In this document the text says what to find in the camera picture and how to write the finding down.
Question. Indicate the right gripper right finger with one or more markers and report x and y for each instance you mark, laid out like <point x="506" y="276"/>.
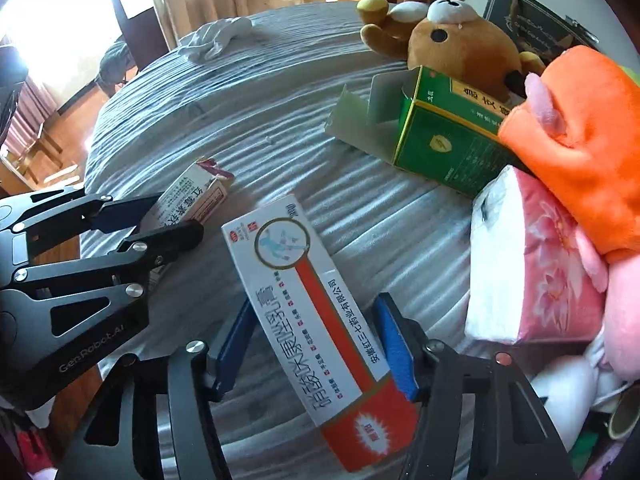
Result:
<point x="513" y="436"/>

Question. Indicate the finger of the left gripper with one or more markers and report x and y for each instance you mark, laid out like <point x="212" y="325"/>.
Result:
<point x="73" y="208"/>
<point x="131" y="262"/>

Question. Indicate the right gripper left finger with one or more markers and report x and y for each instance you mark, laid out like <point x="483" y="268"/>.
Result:
<point x="151" y="419"/>

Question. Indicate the small white medicine box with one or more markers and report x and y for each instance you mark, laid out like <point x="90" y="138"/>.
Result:
<point x="194" y="195"/>

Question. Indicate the white red medicine box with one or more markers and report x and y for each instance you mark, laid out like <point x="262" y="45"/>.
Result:
<point x="319" y="335"/>

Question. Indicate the white plush toy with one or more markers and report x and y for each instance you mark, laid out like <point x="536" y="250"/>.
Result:
<point x="571" y="387"/>

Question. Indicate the pink floral tissue pack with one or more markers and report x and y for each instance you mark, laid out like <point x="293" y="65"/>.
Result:
<point x="527" y="281"/>

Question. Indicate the white crumpled glove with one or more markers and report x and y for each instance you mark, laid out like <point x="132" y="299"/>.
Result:
<point x="212" y="38"/>

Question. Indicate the orange pink pig plush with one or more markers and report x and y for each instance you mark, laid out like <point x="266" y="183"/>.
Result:
<point x="578" y="131"/>

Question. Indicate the green tea box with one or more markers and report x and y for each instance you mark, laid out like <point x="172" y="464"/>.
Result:
<point x="429" y="124"/>

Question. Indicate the brown teddy bear plush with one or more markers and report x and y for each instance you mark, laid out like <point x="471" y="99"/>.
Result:
<point x="450" y="37"/>

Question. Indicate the black gift bag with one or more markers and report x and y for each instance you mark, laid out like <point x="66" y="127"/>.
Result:
<point x="535" y="28"/>

